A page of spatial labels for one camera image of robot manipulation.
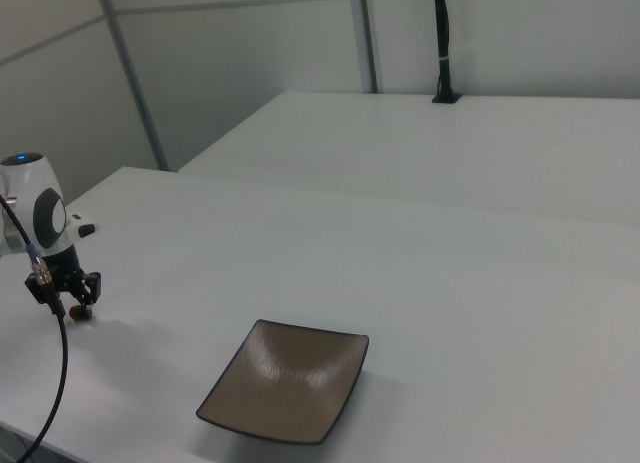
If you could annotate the red toy strawberry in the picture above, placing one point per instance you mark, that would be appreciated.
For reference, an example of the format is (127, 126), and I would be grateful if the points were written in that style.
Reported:
(78, 314)

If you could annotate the square brown ceramic plate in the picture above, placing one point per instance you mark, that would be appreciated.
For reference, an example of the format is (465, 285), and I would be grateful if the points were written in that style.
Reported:
(285, 378)

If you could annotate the black camera pole with base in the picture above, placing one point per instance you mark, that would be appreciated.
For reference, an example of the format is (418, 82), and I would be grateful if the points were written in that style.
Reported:
(443, 43)

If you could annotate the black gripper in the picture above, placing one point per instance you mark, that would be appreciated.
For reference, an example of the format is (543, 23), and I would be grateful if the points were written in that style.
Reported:
(70, 280)

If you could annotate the white adjacent table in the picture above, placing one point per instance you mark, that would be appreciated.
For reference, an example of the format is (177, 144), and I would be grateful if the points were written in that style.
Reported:
(425, 148)

